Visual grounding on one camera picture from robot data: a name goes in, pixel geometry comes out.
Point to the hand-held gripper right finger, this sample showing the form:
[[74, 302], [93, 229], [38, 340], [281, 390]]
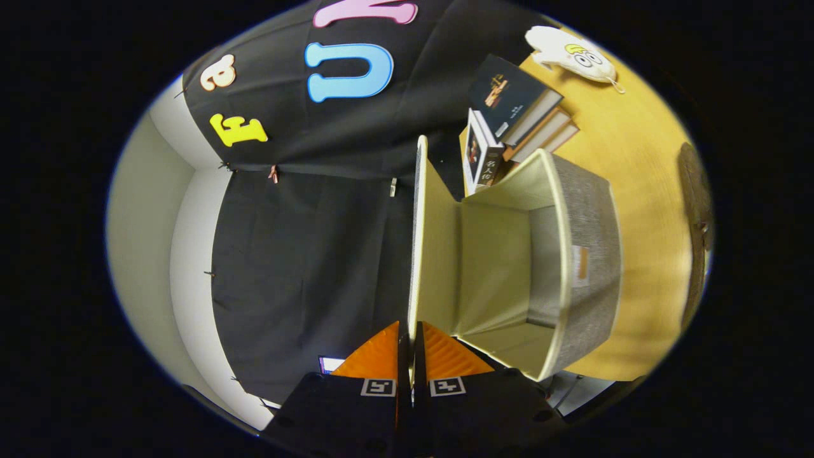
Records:
[[419, 366]]

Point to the grey fabric storage box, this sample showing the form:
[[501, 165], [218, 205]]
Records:
[[585, 210]]

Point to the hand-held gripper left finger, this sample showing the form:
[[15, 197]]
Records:
[[402, 362]]

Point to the white plush toy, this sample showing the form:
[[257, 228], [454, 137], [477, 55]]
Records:
[[572, 54]]

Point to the red clip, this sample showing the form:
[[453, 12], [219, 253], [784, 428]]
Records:
[[273, 173]]

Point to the brown cover book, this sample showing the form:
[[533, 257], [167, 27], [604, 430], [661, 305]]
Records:
[[561, 137], [545, 131]]

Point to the dark cover book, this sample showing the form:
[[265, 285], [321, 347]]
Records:
[[509, 95]]

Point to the brown fuzzy shoe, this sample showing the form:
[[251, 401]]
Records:
[[694, 191]]

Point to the bright screen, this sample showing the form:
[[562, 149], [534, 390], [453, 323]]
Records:
[[327, 364]]

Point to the white cover book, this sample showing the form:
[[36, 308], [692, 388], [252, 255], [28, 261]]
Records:
[[477, 152]]

